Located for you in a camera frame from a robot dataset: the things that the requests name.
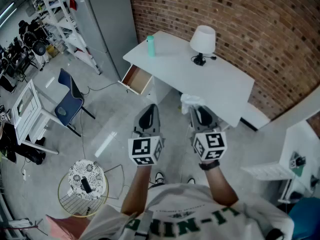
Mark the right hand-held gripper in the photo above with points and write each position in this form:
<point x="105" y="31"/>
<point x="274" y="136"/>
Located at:
<point x="212" y="144"/>

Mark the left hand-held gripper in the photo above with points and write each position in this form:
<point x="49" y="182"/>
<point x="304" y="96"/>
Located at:
<point x="145" y="149"/>

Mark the white item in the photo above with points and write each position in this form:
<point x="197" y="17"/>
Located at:
<point x="190" y="101"/>

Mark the white wooden desk drawer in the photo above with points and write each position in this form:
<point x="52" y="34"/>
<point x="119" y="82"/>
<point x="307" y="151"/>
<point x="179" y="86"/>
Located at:
<point x="136" y="78"/>

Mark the person's right forearm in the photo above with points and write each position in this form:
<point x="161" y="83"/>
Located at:
<point x="220" y="186"/>

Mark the person's left forearm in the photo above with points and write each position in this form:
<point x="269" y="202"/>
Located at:
<point x="136" y="189"/>

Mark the white desk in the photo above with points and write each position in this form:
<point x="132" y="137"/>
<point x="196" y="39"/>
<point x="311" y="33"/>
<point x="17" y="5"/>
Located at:
<point x="200" y="84"/>

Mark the black wristwatch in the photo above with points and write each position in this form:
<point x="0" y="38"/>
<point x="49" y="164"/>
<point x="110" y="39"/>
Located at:
<point x="209" y="165"/>

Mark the person's left shoe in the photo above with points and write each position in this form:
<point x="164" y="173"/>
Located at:
<point x="159" y="177"/>

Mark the person's shoe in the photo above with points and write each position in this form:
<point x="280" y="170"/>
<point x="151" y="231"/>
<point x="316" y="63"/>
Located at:
<point x="191" y="181"/>
<point x="159" y="177"/>

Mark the person's right shoe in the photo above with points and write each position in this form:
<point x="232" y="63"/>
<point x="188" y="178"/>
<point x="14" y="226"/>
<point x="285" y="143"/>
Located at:
<point x="191" y="181"/>

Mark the white low box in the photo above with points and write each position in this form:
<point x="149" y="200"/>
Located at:
<point x="256" y="116"/>

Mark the person's white printed shirt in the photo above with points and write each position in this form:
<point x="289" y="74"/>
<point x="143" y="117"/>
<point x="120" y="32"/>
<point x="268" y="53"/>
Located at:
<point x="190" y="209"/>

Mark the black handheld device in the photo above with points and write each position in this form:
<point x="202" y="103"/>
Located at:
<point x="86" y="185"/>

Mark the green tag board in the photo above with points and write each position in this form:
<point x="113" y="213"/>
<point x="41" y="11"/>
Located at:
<point x="297" y="162"/>

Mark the blue chair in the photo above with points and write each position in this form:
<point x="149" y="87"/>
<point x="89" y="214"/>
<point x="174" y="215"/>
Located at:
<point x="68" y="106"/>

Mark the teal bottle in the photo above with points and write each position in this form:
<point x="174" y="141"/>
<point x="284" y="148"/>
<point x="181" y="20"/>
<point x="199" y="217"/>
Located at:
<point x="151" y="46"/>

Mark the white shade table lamp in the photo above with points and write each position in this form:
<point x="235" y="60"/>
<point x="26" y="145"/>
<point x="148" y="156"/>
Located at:
<point x="203" y="40"/>

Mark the pink cloth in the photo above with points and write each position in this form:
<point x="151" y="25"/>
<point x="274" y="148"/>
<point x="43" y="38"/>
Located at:
<point x="66" y="227"/>

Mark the blue bin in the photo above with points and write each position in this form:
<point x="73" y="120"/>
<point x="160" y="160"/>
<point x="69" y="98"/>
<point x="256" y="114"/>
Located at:
<point x="306" y="219"/>

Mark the small white table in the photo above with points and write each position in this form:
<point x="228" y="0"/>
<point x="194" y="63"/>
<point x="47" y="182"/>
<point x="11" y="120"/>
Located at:
<point x="26" y="109"/>

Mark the black bag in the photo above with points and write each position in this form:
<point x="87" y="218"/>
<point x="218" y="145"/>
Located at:
<point x="15" y="144"/>

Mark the grey metal cabinet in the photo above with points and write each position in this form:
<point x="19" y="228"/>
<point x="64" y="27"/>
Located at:
<point x="107" y="21"/>

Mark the yellow box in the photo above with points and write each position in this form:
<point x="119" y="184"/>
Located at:
<point x="52" y="51"/>

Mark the white metal shelving rack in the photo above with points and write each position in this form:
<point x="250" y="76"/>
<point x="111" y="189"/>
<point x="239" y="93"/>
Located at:
<point x="65" y="29"/>

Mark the black office chair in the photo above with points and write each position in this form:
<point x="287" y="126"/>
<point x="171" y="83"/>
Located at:
<point x="33" y="37"/>

